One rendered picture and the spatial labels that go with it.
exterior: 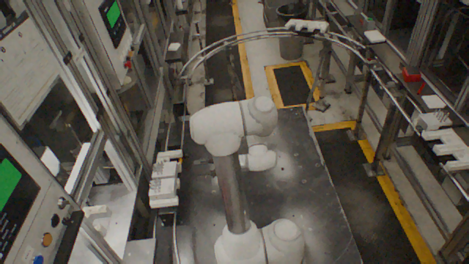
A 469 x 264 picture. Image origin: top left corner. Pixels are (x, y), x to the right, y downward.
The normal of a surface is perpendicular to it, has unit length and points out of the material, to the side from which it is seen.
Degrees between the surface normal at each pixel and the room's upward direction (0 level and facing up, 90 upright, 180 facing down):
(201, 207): 0
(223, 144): 76
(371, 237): 0
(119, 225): 0
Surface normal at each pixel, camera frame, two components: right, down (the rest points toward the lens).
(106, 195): -0.13, -0.72
